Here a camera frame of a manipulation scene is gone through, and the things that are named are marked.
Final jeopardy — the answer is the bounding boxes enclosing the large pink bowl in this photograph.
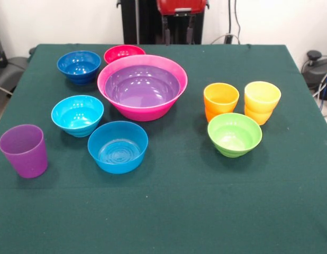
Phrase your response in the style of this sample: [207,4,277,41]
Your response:
[97,54,188,122]

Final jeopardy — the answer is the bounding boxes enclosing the yellow cup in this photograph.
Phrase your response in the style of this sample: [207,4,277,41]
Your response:
[244,81,282,114]

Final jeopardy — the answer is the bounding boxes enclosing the green bowl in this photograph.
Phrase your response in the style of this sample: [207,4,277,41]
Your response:
[207,112,263,158]

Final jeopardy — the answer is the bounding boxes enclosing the blue ringed flat-bottom bowl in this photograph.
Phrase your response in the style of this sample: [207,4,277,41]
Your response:
[87,121,149,175]

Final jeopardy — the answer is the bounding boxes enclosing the cyan bowl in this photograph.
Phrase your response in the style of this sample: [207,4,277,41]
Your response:
[51,95,105,138]

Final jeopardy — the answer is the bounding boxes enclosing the dark blue bowl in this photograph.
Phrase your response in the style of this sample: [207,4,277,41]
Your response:
[56,50,102,86]

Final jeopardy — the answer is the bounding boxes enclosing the purple bowl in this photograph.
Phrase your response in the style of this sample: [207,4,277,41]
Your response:
[104,65,181,108]

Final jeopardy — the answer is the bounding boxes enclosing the purple cup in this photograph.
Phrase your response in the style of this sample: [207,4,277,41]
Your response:
[0,124,49,179]

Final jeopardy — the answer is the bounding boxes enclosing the small red-pink bowl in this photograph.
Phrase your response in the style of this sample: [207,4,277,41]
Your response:
[103,44,146,64]

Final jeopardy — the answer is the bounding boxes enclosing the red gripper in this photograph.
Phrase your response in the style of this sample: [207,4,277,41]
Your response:
[156,0,208,46]

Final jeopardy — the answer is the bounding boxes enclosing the dark green tablecloth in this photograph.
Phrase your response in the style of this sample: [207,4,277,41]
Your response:
[0,43,327,254]

